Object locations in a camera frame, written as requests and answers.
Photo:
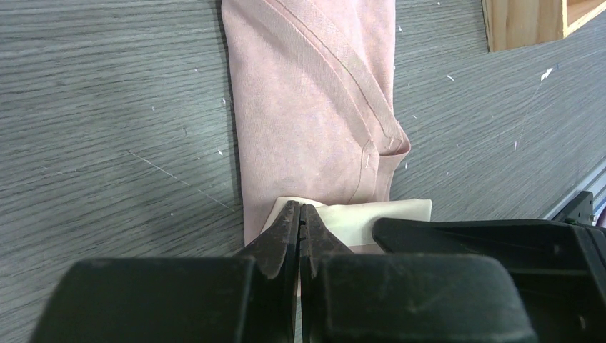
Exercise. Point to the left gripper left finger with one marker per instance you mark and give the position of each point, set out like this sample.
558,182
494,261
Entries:
272,295

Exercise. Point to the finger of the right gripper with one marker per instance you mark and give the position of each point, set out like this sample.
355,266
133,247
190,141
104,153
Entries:
558,267

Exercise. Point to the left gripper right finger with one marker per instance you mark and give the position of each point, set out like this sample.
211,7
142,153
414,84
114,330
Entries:
315,243

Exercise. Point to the pink underwear cream waistband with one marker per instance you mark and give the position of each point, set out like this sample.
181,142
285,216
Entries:
312,86

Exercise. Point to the wooden compartment tray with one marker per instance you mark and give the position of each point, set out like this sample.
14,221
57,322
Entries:
511,24

